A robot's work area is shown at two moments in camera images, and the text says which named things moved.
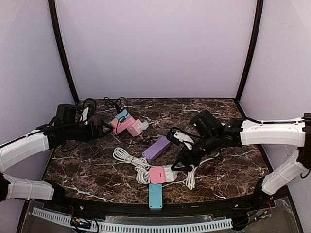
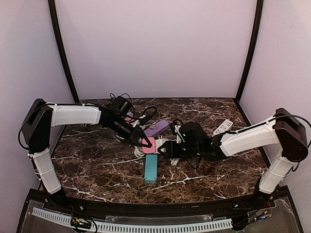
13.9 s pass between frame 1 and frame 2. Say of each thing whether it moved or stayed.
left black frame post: stayed
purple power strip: moved
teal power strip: moved
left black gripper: moved
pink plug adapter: moved
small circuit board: stayed
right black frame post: stayed
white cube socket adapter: moved
